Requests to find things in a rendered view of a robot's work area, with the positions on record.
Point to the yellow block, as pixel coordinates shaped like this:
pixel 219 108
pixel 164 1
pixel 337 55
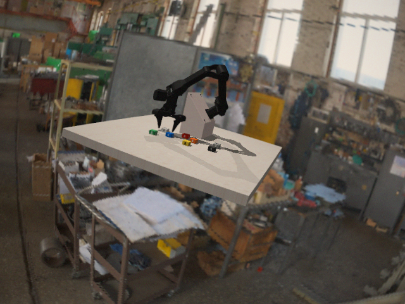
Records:
pixel 186 142

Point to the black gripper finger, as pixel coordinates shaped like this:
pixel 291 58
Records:
pixel 159 118
pixel 175 125

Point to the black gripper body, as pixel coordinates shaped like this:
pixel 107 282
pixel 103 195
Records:
pixel 178 118

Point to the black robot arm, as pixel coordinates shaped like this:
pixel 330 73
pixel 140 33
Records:
pixel 179 87

